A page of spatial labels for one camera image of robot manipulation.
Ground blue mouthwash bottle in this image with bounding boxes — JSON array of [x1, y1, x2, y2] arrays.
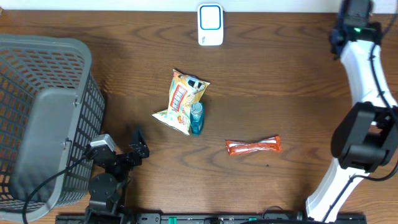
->
[[190, 102, 205, 136]]

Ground yellow snack bag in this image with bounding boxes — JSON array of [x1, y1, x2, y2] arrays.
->
[[152, 69, 210, 136]]

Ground red snack bar wrapper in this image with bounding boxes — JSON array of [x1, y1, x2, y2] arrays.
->
[[225, 136, 282, 156]]

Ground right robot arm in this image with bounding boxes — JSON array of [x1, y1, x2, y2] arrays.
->
[[303, 1, 397, 223]]

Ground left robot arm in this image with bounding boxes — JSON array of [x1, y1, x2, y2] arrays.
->
[[83, 127, 150, 223]]

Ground grey plastic shopping basket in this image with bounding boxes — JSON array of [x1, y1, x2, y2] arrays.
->
[[1, 34, 105, 222]]

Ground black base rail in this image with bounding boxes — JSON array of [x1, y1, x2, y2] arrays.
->
[[55, 212, 368, 224]]

